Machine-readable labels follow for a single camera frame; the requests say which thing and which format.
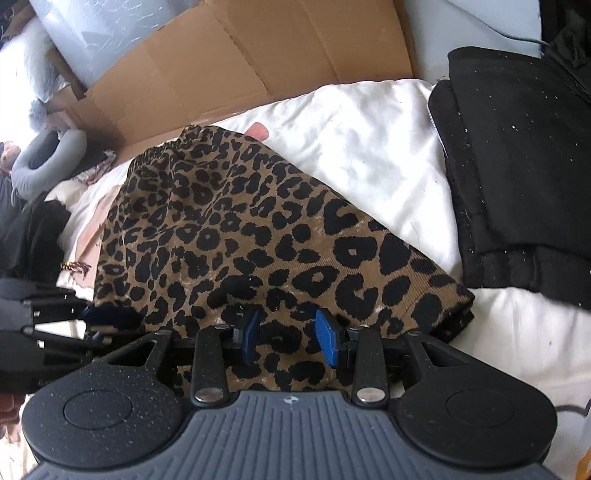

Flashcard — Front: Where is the leopard print skirt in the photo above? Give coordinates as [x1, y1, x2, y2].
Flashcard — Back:
[94, 125, 474, 391]

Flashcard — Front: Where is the person's left hand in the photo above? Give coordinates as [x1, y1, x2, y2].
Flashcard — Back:
[0, 393, 25, 437]

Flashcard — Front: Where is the black garment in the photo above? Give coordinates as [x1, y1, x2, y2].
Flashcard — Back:
[1, 197, 70, 284]

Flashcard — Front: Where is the floral patterned garment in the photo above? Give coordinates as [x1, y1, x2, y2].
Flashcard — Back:
[72, 150, 117, 186]

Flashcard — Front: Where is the grey U-shaped neck pillow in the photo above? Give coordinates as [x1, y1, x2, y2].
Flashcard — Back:
[11, 129, 87, 201]

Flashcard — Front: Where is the cream cartoon bear bedsheet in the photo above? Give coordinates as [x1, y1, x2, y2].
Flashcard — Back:
[0, 78, 591, 480]

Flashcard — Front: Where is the brown cardboard sheet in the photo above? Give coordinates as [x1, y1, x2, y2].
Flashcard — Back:
[49, 1, 414, 149]

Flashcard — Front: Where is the black bag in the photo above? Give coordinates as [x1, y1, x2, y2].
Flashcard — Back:
[428, 47, 590, 309]

